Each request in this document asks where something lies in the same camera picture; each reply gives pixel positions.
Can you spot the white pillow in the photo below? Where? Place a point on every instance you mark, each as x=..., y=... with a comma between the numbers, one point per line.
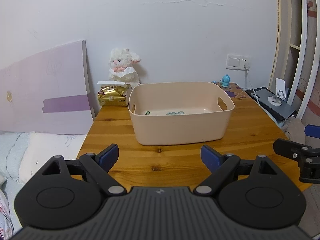
x=52, y=155

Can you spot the floral patterned mat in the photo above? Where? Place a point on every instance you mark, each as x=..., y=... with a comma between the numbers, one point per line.
x=236, y=93

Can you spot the blue toy figure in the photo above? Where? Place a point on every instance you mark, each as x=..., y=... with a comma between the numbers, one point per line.
x=225, y=80

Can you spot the white phone stand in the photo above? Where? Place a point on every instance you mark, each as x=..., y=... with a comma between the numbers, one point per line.
x=280, y=87

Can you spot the beige plastic storage bin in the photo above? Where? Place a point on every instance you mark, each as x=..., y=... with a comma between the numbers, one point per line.
x=180, y=130

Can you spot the purple bed headboard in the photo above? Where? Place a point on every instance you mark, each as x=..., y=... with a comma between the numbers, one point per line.
x=37, y=92

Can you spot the grey beige clothing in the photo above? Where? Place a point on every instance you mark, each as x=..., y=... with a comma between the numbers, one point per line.
x=295, y=130

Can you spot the white plug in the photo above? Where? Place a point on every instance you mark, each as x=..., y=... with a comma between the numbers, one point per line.
x=246, y=67

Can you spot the grey laptop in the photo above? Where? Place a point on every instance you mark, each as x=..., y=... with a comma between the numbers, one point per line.
x=282, y=108

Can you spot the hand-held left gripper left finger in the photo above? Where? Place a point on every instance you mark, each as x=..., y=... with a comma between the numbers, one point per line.
x=109, y=154

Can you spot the pale blue bedding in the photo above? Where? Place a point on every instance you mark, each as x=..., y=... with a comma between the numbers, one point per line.
x=11, y=152

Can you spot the gold foil packet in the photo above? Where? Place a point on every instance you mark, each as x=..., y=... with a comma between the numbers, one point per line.
x=113, y=96

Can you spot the green checked cloth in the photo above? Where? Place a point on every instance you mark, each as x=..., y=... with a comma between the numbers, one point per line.
x=176, y=112

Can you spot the floral fabric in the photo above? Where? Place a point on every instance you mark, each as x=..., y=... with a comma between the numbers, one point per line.
x=5, y=215

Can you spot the white shelf unit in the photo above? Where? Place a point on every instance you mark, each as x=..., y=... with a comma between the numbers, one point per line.
x=295, y=30

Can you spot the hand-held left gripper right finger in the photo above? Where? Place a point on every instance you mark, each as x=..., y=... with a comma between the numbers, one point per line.
x=210, y=158

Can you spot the white paper sheet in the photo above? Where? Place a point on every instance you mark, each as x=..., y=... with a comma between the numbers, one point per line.
x=111, y=83

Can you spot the white wall socket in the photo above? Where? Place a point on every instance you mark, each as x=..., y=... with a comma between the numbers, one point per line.
x=245, y=61

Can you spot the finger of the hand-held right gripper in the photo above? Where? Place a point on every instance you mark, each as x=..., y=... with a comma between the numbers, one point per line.
x=300, y=152
x=312, y=131

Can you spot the white plush lamb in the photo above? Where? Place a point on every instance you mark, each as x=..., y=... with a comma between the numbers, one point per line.
x=123, y=67

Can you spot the white wall switch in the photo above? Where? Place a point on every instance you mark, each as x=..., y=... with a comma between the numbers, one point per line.
x=233, y=61

